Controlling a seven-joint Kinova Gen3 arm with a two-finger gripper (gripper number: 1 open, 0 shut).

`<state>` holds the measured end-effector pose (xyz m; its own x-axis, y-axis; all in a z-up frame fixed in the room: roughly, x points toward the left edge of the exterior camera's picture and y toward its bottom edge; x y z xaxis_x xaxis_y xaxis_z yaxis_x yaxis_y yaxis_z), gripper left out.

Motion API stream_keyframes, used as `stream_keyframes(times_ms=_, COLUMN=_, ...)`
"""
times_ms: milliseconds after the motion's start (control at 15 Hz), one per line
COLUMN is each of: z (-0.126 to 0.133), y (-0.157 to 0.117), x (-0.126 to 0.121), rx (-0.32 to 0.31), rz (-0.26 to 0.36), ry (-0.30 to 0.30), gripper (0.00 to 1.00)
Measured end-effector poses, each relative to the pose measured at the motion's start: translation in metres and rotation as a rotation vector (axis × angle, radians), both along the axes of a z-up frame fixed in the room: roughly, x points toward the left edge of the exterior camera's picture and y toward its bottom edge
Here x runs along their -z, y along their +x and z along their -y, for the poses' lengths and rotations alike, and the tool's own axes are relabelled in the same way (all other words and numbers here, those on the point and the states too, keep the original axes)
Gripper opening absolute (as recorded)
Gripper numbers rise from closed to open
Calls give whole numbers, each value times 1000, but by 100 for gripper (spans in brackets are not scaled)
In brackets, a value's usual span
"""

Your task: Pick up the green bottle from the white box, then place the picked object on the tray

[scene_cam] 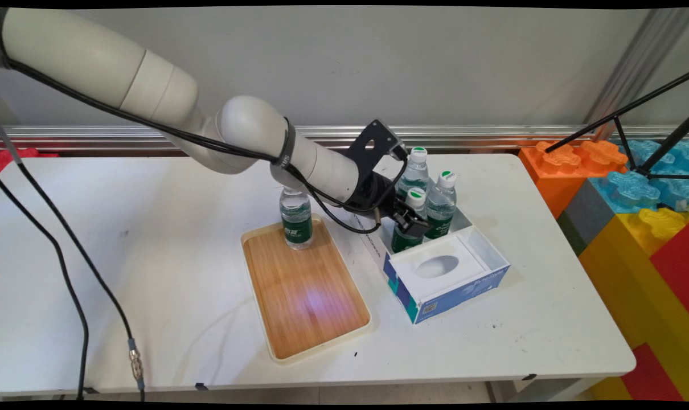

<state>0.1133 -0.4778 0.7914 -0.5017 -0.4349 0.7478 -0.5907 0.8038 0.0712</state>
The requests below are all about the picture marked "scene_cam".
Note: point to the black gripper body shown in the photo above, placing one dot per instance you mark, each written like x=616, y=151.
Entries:
x=376, y=193

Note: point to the green label water bottle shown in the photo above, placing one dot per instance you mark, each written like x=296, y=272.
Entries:
x=296, y=228
x=417, y=168
x=417, y=197
x=442, y=205

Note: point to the white blue cardboard box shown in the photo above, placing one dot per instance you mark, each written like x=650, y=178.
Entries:
x=452, y=285

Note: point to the grey giant building block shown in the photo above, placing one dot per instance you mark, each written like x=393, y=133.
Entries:
x=583, y=219

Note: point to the yellow giant building block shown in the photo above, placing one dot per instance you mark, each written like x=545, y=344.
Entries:
x=623, y=273

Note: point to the aluminium wall rail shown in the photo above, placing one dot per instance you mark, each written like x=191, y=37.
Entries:
x=492, y=136

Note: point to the black tripod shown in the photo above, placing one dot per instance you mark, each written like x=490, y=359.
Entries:
x=666, y=144

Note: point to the orange giant building block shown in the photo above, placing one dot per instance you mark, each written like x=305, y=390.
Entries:
x=555, y=182

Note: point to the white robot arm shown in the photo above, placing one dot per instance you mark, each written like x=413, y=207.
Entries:
x=94, y=62

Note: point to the blue giant building block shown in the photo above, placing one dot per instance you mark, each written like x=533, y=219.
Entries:
x=623, y=193

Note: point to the bamboo serving tray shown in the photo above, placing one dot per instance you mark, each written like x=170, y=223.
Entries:
x=304, y=296

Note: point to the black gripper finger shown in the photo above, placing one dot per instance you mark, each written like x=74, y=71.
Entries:
x=414, y=229
x=404, y=203

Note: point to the red giant building block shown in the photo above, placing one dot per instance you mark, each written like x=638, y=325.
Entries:
x=14, y=156
x=677, y=267

